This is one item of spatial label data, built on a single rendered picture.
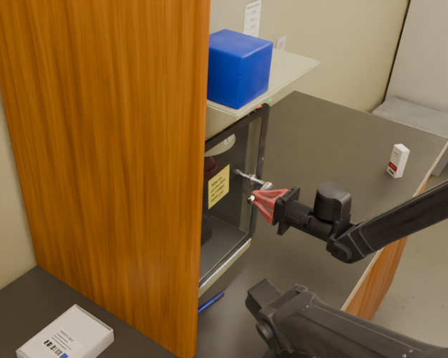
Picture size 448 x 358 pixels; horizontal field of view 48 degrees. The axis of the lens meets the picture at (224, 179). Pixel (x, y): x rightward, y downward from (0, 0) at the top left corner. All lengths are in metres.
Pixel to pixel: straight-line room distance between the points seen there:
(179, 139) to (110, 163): 0.19
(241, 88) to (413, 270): 2.26
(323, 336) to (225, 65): 0.44
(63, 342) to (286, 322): 0.63
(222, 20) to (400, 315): 2.03
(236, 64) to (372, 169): 1.12
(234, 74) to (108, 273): 0.56
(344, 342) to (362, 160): 1.41
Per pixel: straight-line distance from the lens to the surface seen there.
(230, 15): 0.93
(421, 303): 2.77
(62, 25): 0.89
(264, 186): 1.17
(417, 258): 3.03
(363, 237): 1.00
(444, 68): 3.97
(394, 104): 3.94
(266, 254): 1.39
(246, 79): 0.81
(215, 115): 0.83
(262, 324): 0.69
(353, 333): 0.51
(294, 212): 1.08
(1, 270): 1.37
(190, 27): 0.70
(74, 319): 1.19
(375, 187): 1.75
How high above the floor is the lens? 1.87
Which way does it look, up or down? 34 degrees down
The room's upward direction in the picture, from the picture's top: 4 degrees clockwise
